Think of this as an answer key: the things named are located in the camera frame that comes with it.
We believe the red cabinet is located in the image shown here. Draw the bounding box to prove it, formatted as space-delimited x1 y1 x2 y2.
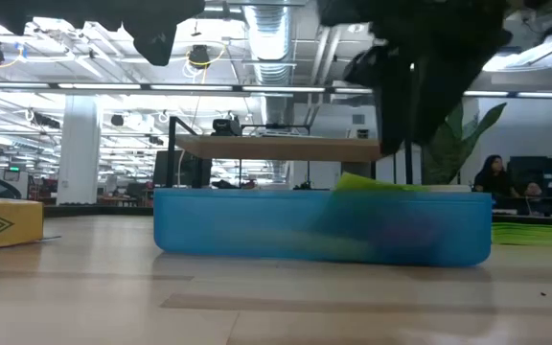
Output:
27 177 59 206

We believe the white ceiling light panel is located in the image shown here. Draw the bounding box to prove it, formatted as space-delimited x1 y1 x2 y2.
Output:
480 28 552 74

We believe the white planter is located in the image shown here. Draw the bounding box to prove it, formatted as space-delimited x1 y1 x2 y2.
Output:
424 183 472 194

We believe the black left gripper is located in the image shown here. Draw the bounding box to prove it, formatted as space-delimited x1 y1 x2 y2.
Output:
0 0 205 67

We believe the silver ventilation duct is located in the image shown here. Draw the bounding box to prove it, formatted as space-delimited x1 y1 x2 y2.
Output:
241 0 299 127

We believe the blue translucent plastic pencil case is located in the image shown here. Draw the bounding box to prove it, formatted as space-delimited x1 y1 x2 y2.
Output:
153 187 494 268

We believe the lime green paper pad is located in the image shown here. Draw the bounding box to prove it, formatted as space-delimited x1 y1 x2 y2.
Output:
334 172 433 194

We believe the black camera device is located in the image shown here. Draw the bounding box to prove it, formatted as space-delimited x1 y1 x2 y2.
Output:
211 118 243 138

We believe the black monitor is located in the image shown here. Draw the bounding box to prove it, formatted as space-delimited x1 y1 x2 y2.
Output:
152 149 214 189

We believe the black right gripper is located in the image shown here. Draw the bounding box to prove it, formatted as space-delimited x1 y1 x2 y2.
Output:
318 0 514 155

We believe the wooden table with black frame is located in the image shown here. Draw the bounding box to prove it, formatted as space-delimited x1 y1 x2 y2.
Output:
167 116 414 191

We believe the overhead light bar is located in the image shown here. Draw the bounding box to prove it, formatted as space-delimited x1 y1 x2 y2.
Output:
0 80 552 100

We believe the green leafy plant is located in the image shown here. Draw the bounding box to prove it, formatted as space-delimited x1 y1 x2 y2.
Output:
422 102 508 187

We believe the white column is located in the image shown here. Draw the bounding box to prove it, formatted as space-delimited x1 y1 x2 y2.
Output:
56 94 104 206

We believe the yellow green crayon box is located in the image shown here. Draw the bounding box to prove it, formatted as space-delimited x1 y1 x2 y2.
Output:
0 198 62 253

